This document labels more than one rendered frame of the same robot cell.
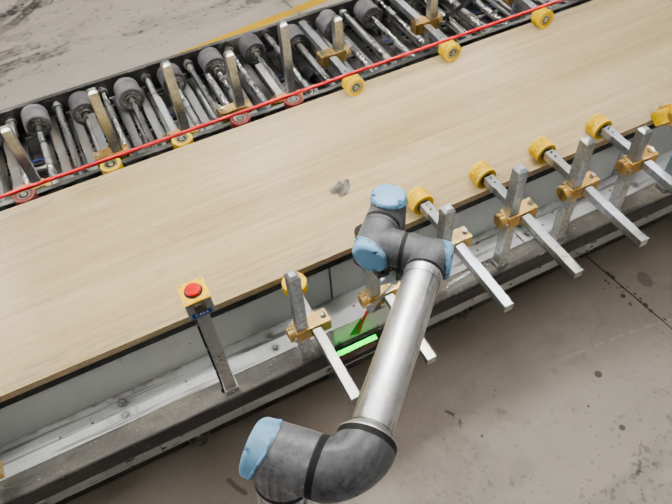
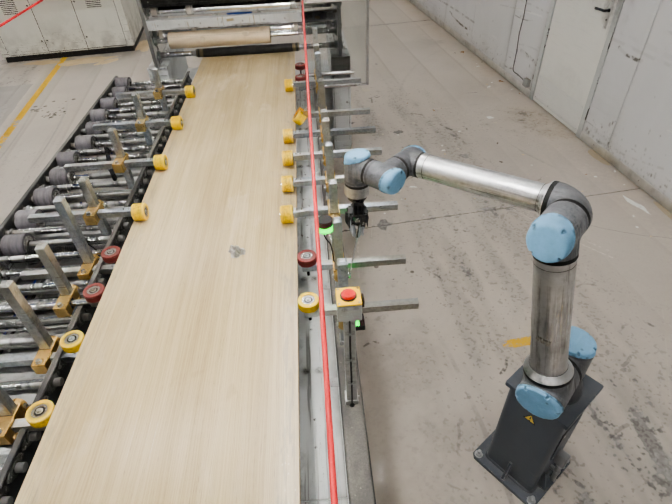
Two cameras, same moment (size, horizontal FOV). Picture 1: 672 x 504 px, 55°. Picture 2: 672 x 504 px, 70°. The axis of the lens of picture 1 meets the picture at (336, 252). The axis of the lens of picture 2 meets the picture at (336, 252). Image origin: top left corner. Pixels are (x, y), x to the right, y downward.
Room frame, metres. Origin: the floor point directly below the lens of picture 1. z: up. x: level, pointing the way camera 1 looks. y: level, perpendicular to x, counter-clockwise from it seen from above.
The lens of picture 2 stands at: (0.67, 1.25, 2.18)
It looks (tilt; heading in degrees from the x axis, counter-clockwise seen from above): 41 degrees down; 290
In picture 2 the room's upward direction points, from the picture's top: 3 degrees counter-clockwise
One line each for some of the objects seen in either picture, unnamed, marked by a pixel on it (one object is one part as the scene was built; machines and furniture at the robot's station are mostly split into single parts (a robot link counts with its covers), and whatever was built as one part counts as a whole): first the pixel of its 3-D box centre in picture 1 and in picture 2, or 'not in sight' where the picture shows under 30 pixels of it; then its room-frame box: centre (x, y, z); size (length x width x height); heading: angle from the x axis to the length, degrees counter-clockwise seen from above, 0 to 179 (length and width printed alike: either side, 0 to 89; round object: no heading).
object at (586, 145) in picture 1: (570, 193); (328, 161); (1.45, -0.80, 0.93); 0.04 x 0.04 x 0.48; 23
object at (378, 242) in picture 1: (379, 242); (385, 176); (0.98, -0.11, 1.33); 0.12 x 0.12 x 0.09; 67
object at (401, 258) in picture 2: (394, 306); (353, 263); (1.12, -0.17, 0.84); 0.43 x 0.03 x 0.04; 23
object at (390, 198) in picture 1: (388, 210); (357, 168); (1.09, -0.14, 1.32); 0.10 x 0.09 x 0.12; 157
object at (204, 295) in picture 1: (196, 299); (348, 305); (0.97, 0.37, 1.18); 0.07 x 0.07 x 0.08; 23
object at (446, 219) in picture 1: (441, 258); (334, 225); (1.26, -0.34, 0.89); 0.04 x 0.04 x 0.48; 23
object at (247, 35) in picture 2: not in sight; (246, 35); (2.67, -2.30, 1.05); 1.43 x 0.12 x 0.12; 23
